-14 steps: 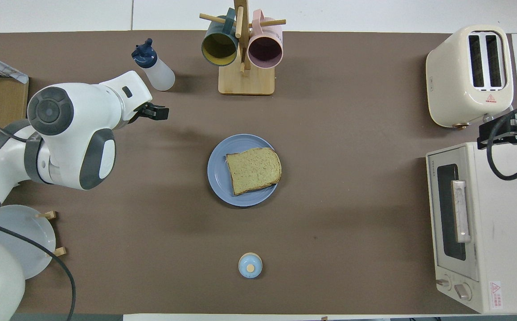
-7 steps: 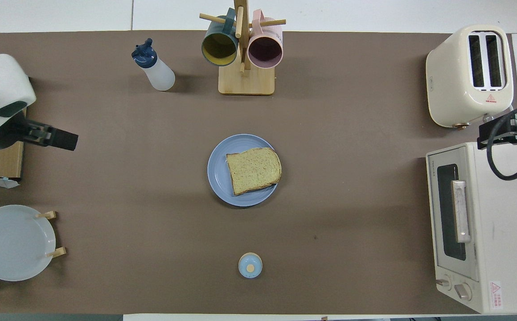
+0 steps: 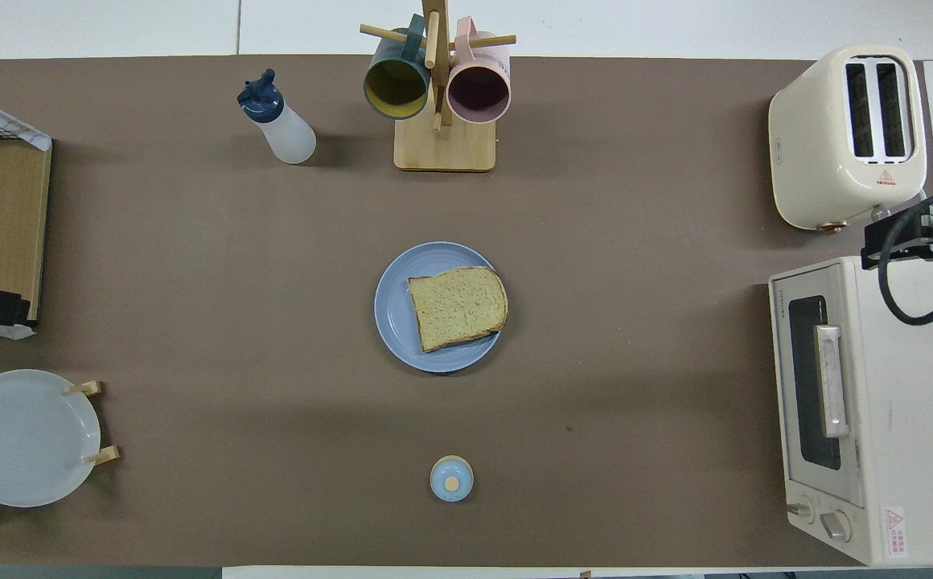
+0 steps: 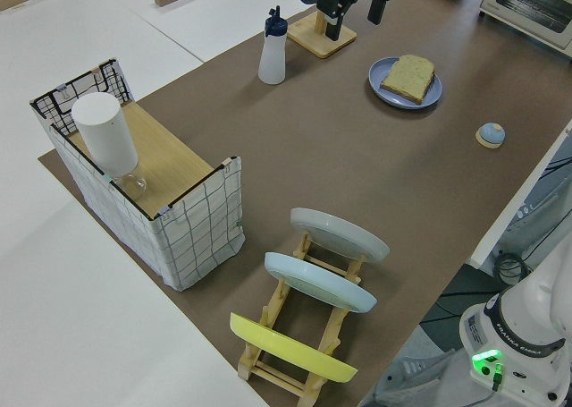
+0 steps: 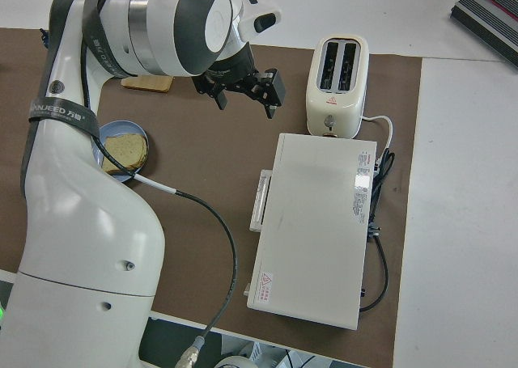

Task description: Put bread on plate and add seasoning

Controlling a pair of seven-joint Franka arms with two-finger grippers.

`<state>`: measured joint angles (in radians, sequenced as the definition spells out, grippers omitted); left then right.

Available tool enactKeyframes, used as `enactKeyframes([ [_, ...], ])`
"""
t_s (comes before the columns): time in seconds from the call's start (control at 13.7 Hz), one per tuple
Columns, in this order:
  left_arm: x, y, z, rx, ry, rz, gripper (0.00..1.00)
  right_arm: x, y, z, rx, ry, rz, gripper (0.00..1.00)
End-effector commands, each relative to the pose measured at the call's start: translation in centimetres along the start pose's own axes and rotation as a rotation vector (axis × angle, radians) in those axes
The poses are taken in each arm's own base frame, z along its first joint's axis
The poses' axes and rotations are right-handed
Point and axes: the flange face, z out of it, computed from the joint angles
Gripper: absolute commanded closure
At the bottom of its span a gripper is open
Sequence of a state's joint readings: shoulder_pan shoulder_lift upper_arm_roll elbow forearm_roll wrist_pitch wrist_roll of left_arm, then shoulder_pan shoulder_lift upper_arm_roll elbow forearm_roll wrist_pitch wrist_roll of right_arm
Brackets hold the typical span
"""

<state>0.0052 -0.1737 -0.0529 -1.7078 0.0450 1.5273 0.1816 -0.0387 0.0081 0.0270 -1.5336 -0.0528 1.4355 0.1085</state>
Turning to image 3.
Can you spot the translucent squeeze bottle blue cap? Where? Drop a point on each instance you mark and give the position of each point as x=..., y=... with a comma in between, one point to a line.
x=289, y=141

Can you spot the slice of brown bread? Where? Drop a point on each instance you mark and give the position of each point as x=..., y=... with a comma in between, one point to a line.
x=458, y=310

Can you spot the wooden plate rack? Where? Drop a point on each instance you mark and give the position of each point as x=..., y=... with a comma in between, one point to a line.
x=92, y=388

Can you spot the grey plate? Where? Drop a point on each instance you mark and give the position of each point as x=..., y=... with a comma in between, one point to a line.
x=24, y=438

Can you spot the blue round plate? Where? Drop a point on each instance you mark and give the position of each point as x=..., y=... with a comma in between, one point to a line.
x=394, y=314

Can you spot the cream two-slot toaster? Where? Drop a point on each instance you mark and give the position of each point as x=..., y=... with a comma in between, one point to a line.
x=808, y=153

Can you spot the white toaster oven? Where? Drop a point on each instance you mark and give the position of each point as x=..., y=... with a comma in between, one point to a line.
x=917, y=402

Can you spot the large brown table mat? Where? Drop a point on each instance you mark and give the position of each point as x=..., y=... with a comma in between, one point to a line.
x=193, y=241

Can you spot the pink mug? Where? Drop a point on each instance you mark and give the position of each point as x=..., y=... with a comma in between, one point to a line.
x=478, y=92

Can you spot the wooden mug tree stand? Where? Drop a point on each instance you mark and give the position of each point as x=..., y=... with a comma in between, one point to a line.
x=444, y=149

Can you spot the dark teal mug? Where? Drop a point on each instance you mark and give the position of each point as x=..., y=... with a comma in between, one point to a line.
x=396, y=84

